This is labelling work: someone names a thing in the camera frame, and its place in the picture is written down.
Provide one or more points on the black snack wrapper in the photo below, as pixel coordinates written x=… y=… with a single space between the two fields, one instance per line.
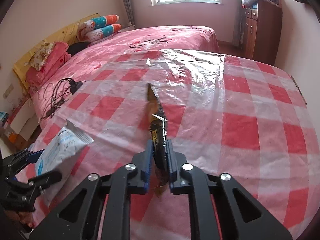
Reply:
x=158 y=140

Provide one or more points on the pink folded blanket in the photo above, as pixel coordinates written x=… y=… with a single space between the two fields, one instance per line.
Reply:
x=55 y=57

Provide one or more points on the cardboard box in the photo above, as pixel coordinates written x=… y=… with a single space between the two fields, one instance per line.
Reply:
x=22 y=120

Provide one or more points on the bed with pink sheet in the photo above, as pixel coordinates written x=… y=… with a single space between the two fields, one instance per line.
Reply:
x=150 y=37

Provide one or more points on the brown wooden cabinet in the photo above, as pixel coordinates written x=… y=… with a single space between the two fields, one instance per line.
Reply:
x=265 y=30

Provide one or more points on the floral pillow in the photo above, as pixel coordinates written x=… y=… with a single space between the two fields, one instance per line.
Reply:
x=41 y=55

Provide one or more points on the black charger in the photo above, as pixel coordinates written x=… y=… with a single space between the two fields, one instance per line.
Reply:
x=76 y=86

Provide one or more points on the orange teal printed pillow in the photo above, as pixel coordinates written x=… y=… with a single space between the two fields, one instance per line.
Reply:
x=105 y=32
x=100 y=21

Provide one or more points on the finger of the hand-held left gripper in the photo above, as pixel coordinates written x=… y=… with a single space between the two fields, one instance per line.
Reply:
x=47 y=177
x=35 y=156

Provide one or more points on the person's left hand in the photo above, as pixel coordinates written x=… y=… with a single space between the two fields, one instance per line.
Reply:
x=23 y=220

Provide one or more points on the dark cloth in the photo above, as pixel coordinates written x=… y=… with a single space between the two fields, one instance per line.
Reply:
x=77 y=48

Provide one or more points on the white wet wipes packet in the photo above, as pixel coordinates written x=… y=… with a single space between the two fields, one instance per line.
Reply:
x=57 y=150

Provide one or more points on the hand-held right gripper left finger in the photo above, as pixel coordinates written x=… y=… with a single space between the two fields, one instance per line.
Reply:
x=148 y=165

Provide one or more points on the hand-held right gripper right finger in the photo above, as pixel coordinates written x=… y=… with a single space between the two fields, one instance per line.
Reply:
x=170 y=165

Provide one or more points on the yellow wooden headboard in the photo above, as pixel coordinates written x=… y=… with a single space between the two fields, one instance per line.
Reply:
x=57 y=35

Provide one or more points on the pink checkered plastic tablecloth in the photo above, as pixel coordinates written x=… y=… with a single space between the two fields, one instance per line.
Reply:
x=237 y=130

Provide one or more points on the grey curtain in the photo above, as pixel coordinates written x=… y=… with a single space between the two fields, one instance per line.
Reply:
x=126 y=2

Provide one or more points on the wall socket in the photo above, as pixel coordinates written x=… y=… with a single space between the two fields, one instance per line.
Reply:
x=8 y=92

